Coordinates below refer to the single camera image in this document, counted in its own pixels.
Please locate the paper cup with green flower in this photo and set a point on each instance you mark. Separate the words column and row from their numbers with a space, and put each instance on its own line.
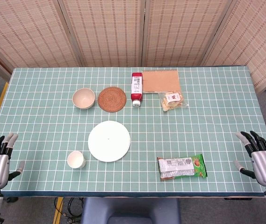
column 74, row 159

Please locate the off-white bowl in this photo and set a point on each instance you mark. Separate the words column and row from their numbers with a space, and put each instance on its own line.
column 83, row 99

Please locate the white round plate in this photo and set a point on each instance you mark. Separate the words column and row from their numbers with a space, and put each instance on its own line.
column 109, row 141

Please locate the round woven rattan coaster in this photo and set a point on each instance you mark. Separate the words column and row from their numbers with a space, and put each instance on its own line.
column 112, row 99

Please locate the green and white snack package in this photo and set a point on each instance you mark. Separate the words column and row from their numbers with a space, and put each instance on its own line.
column 179, row 168

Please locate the green checked tablecloth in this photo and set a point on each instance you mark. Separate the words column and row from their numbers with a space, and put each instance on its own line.
column 170, row 130

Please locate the clear bag of snacks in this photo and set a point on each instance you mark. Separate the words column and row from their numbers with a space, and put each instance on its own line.
column 173, row 100

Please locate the woven bamboo screen panel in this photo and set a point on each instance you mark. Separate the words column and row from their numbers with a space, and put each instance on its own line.
column 25, row 30
column 259, row 35
column 181, row 30
column 109, row 30

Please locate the blue-grey chair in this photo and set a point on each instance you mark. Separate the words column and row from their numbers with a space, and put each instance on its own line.
column 130, row 210

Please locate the red bottle with white cap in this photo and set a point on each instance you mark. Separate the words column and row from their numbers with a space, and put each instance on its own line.
column 137, row 86

